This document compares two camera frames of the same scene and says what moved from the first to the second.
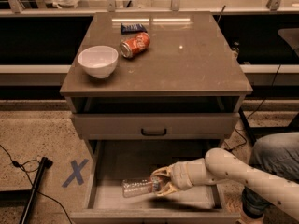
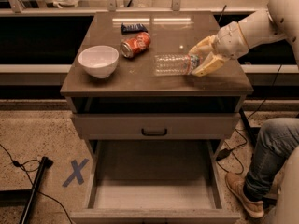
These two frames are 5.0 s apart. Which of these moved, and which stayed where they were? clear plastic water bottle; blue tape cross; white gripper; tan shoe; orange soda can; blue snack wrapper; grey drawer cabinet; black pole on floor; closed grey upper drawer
Moved: white gripper; clear plastic water bottle; tan shoe
Stayed: blue snack wrapper; closed grey upper drawer; blue tape cross; orange soda can; grey drawer cabinet; black pole on floor
